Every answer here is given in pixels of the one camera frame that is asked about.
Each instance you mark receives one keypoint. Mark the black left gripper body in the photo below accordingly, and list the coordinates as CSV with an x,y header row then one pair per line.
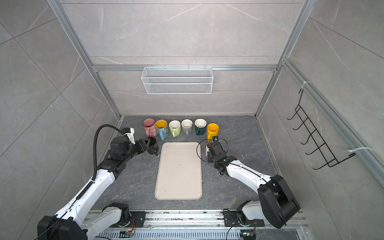
x,y
139,147

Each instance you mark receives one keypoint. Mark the black mug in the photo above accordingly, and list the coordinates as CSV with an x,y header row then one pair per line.
x,y
153,148

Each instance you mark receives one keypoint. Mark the pink mug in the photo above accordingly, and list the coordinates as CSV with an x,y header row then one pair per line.
x,y
149,125

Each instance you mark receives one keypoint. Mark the blue butterfly mug yellow inside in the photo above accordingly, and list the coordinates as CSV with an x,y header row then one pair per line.
x,y
162,129

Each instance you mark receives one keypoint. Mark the light green mug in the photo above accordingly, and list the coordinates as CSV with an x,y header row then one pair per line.
x,y
175,128

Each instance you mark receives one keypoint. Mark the grey mug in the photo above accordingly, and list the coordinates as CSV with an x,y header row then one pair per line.
x,y
187,126

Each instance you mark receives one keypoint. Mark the dark green mug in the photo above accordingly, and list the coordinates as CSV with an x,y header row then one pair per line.
x,y
200,127

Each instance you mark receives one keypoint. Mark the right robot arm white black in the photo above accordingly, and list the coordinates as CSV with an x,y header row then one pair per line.
x,y
277,203

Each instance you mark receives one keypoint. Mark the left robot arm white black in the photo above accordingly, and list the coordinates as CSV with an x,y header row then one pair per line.
x,y
69,222

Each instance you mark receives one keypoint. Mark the beige plastic tray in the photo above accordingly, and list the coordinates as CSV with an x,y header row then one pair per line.
x,y
180,172

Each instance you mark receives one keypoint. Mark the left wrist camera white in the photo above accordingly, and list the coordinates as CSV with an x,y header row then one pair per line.
x,y
129,133

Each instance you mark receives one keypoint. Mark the white wire mesh basket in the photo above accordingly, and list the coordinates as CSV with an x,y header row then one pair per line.
x,y
177,80

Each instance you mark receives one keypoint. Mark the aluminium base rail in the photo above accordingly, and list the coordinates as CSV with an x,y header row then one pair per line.
x,y
202,225

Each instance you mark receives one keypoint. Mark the black wire hook rack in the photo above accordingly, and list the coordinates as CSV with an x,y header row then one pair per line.
x,y
315,136

